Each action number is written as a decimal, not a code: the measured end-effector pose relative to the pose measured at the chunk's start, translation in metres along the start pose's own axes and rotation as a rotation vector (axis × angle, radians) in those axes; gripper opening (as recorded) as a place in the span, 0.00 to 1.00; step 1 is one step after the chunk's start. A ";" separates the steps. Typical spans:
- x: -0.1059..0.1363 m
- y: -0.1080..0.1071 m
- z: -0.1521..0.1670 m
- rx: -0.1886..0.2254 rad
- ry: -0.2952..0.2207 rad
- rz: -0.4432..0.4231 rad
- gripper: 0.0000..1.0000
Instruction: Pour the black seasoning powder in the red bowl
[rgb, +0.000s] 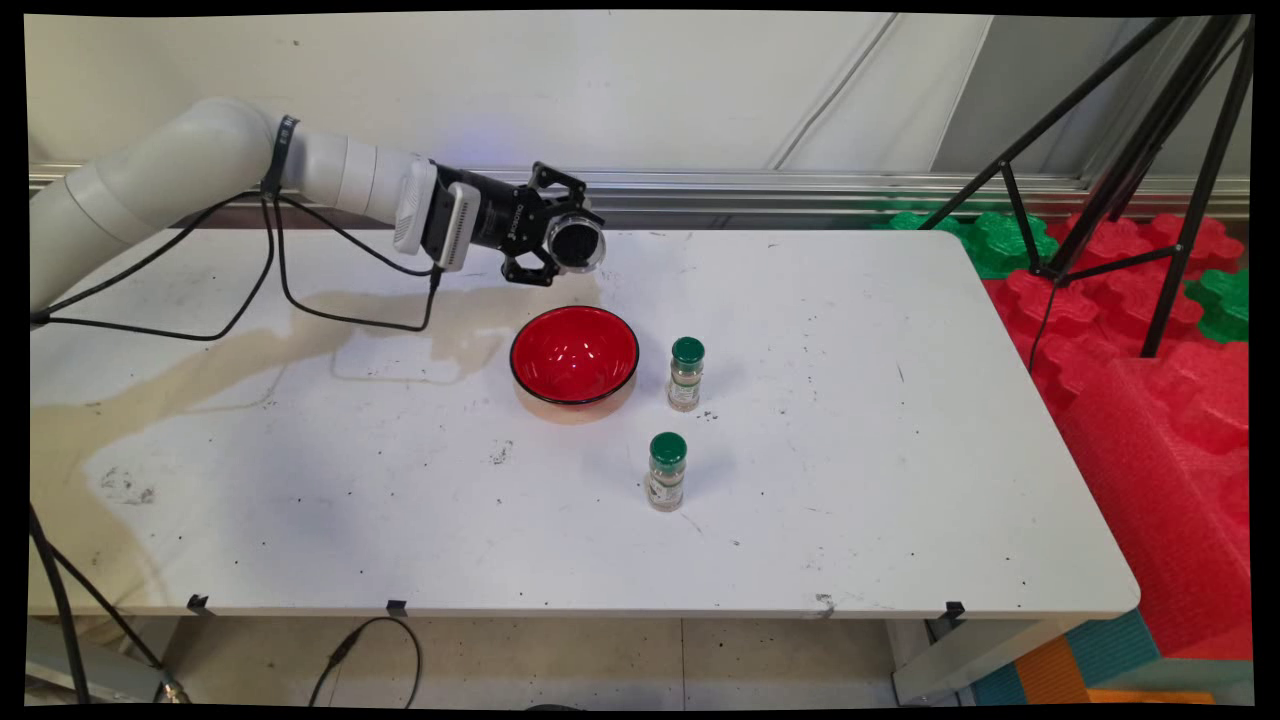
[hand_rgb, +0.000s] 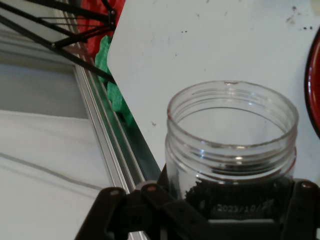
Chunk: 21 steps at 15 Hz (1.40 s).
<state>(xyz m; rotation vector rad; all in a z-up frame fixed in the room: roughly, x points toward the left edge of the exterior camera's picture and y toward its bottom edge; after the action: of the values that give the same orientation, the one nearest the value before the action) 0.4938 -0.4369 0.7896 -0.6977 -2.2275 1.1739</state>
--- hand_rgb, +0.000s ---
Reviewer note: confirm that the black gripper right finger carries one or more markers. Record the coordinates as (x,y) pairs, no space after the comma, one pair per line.
(305,212)

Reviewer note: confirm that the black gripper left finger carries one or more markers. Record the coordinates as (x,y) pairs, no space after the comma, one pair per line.
(150,212)

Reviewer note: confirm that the clear jar with black granules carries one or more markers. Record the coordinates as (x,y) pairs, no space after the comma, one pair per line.
(225,155)

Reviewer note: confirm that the green foam puzzle piece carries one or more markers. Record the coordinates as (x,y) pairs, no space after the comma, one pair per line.
(120,102)
(103,55)

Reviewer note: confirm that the red bowl with black rim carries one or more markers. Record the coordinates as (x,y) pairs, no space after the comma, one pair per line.
(315,87)

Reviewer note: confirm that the black tripod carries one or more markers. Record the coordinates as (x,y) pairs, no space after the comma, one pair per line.
(75,58)

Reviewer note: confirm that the red foam puzzle pile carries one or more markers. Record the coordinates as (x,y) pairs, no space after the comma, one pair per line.
(95,23)

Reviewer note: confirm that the aluminium rail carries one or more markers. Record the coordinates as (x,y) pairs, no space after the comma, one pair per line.
(110,150)

